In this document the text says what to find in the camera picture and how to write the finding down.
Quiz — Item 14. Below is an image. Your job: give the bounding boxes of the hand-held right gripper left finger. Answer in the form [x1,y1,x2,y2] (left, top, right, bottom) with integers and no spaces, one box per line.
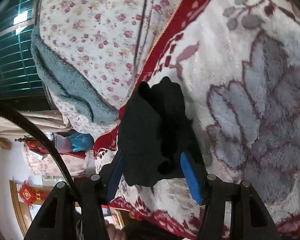
[24,150,127,240]

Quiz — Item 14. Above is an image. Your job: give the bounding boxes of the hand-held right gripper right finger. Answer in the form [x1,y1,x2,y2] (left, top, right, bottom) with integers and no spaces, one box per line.
[179,152,282,240]

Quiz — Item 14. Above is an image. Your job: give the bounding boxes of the black pants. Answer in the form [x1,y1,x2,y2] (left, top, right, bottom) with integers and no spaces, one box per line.
[117,76,210,188]

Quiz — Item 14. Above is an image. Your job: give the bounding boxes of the blue plastic bag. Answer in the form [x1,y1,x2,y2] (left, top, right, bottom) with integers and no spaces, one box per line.
[67,132,94,153]

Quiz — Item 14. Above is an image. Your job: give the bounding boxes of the clear plastic bag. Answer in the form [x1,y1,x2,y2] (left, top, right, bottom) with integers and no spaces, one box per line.
[54,134,73,153]

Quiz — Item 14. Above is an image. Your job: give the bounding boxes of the beige curtain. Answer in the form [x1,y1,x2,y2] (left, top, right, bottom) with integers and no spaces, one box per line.
[0,109,71,143]

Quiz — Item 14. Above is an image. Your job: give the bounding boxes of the teal fleece jacket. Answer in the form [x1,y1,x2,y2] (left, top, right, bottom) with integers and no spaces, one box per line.
[30,26,120,125]

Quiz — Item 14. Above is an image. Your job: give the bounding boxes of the red and white floral blanket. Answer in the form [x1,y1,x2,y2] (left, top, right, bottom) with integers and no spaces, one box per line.
[92,0,300,240]

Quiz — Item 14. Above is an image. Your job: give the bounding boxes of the white small-flower quilt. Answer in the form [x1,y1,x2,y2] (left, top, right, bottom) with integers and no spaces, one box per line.
[36,0,190,134]

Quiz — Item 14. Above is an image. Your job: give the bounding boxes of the green grid window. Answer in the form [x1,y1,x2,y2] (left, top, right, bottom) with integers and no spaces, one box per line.
[0,0,51,111]

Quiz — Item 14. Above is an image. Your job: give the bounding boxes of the thick black cable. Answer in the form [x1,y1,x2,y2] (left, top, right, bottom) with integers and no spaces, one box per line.
[0,97,78,203]

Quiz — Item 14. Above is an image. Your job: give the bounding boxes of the red knot wall ornament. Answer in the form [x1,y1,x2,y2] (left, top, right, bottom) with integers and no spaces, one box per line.
[17,179,44,209]

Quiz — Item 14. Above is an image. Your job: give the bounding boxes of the thin dark cable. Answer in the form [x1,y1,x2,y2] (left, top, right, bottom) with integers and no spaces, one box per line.
[134,0,151,68]

